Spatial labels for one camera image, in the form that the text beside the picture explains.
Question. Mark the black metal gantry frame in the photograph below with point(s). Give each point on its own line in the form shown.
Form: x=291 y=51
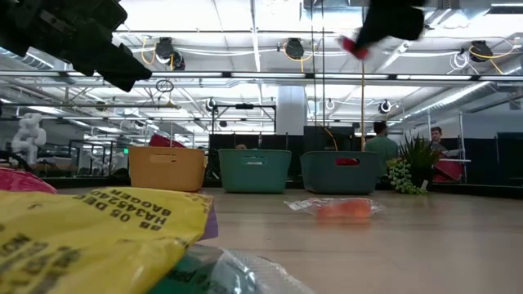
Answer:
x=244 y=106

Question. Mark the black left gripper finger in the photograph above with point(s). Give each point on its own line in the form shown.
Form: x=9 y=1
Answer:
x=126 y=65
x=118 y=81

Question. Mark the light teal plastic bin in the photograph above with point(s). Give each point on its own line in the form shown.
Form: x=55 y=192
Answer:
x=253 y=177

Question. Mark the teal gummy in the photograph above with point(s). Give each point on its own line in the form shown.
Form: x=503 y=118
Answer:
x=229 y=277

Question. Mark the red Skittles pack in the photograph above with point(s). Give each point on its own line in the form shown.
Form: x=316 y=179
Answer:
x=347 y=161
x=20 y=181
x=353 y=48

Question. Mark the red tool cart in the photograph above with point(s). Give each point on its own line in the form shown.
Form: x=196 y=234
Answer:
x=163 y=141

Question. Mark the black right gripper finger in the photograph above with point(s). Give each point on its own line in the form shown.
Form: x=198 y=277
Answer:
x=365 y=38

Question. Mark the yellow plastic bin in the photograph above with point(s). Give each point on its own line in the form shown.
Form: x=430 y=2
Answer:
x=167 y=169

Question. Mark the large yellow candy pack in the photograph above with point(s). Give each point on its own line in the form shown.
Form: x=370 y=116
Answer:
x=81 y=245

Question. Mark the potted artificial succulent plant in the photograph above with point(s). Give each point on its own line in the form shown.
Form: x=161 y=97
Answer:
x=417 y=159

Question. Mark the black steering wheel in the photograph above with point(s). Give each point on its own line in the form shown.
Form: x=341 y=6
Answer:
x=12 y=157

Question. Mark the orange gummy in clear wrapper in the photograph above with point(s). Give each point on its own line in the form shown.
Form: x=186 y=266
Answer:
x=343 y=208

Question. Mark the dark teal plastic bin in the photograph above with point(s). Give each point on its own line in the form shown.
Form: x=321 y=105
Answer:
x=327 y=179

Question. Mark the red container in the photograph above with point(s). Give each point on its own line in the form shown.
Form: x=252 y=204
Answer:
x=447 y=171

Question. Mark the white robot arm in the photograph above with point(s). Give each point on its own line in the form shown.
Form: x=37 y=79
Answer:
x=28 y=134

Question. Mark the person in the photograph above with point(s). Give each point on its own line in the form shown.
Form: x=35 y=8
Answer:
x=382 y=147
x=436 y=136

